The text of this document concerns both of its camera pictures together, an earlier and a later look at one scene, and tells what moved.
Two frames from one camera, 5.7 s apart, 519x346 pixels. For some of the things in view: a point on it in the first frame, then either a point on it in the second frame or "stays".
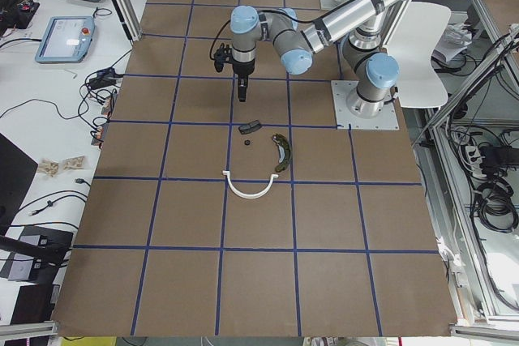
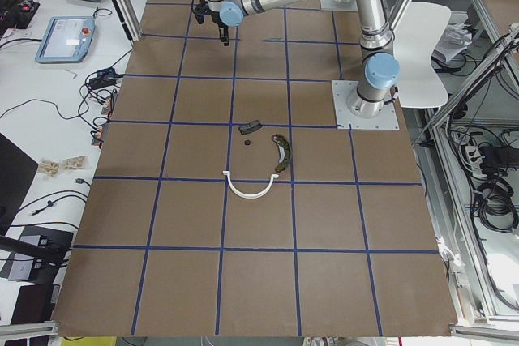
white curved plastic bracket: x=252 y=197 stays
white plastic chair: x=419 y=82 stays
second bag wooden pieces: x=73 y=163 stays
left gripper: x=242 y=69 → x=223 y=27
